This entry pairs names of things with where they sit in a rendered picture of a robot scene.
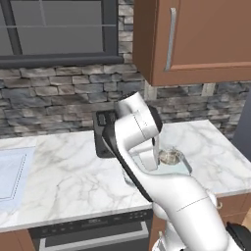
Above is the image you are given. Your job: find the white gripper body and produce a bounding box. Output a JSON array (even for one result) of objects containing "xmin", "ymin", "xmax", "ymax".
[{"xmin": 139, "ymin": 140, "xmax": 162, "ymax": 172}]

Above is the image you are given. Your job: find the pale glass tray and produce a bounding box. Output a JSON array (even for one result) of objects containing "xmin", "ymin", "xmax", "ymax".
[{"xmin": 125, "ymin": 147, "xmax": 194, "ymax": 188}]

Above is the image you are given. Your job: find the dark grey fridge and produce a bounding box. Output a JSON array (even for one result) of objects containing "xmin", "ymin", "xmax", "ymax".
[{"xmin": 232, "ymin": 92, "xmax": 251, "ymax": 153}]

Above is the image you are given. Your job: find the pale sink basin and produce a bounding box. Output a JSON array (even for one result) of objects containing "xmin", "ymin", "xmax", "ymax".
[{"xmin": 0, "ymin": 146, "xmax": 37, "ymax": 212}]

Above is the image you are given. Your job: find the brown lumpy garlic bulb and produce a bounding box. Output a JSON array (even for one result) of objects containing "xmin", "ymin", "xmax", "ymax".
[{"xmin": 158, "ymin": 146, "xmax": 181, "ymax": 166}]

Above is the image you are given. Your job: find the black toaster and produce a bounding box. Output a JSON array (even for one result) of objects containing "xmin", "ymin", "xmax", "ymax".
[{"xmin": 92, "ymin": 109, "xmax": 120, "ymax": 159}]

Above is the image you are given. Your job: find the black dishwasher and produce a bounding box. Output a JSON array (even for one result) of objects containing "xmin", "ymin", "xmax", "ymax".
[{"xmin": 27, "ymin": 209, "xmax": 155, "ymax": 251}]

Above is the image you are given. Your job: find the brown drawer front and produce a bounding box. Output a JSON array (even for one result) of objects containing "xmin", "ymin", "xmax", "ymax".
[{"xmin": 214, "ymin": 192, "xmax": 251, "ymax": 226}]

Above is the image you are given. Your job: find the dark framed window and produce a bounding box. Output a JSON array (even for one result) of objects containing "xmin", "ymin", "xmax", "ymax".
[{"xmin": 0, "ymin": 0, "xmax": 125, "ymax": 69}]

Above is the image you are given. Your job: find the brown base cupboard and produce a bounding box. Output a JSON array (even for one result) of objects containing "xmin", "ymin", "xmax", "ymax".
[{"xmin": 0, "ymin": 228, "xmax": 36, "ymax": 251}]

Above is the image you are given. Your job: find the silver cupboard handle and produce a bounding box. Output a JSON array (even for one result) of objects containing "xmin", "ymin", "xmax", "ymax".
[{"xmin": 164, "ymin": 7, "xmax": 177, "ymax": 73}]

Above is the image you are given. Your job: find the brown wall cupboard door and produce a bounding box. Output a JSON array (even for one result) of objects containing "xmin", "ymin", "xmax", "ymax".
[{"xmin": 150, "ymin": 0, "xmax": 251, "ymax": 87}]

